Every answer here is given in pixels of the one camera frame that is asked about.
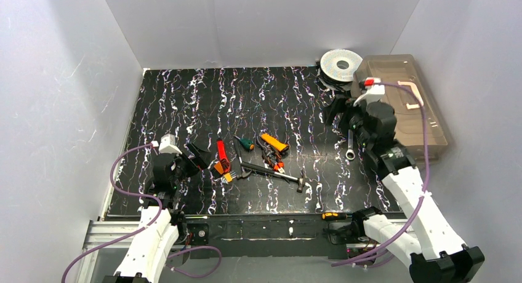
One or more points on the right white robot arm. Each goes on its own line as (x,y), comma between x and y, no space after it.
(427,245)

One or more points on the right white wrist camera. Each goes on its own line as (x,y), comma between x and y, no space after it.
(373,91)

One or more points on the orange handle pliers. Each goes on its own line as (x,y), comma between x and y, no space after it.
(272,142)

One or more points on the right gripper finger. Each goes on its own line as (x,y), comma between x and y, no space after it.
(338,105)
(338,120)

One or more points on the silver combination wrench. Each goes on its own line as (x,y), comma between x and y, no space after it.
(350,154)

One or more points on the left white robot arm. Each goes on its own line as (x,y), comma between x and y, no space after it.
(158,225)

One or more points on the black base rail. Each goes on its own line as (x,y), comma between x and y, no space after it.
(265,235)

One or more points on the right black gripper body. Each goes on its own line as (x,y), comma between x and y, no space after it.
(342,115)

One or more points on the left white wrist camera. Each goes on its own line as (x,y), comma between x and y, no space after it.
(167,145)

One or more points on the black marble pattern mat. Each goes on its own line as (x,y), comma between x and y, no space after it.
(202,106)

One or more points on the red needle nose pliers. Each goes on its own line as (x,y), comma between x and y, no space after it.
(272,158)

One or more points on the beige plastic tool box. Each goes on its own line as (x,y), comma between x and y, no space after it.
(404,70)

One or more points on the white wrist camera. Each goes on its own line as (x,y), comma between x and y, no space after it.
(167,145)
(373,91)

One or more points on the green handle screwdriver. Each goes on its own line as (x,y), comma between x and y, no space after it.
(246,143)

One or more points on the red utility knife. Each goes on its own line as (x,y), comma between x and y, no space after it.
(223,158)

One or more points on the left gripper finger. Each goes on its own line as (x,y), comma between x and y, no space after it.
(194,149)
(195,162)

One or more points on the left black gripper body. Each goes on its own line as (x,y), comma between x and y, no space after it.
(189,162)

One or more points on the black handle hammer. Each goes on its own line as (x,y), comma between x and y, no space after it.
(300,181)

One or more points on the white filament spool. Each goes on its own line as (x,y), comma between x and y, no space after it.
(336,69)

